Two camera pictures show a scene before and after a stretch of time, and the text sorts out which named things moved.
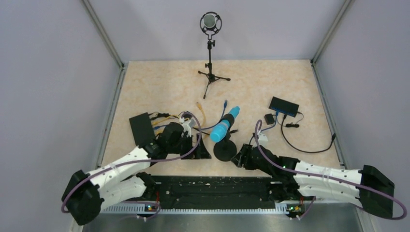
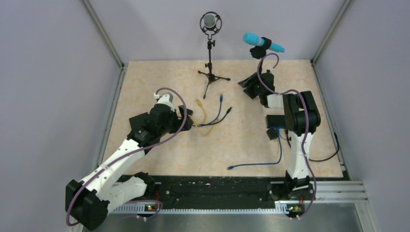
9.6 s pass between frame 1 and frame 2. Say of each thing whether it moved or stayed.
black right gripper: moved
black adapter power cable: moved
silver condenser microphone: stayed
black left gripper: moved
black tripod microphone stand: stayed
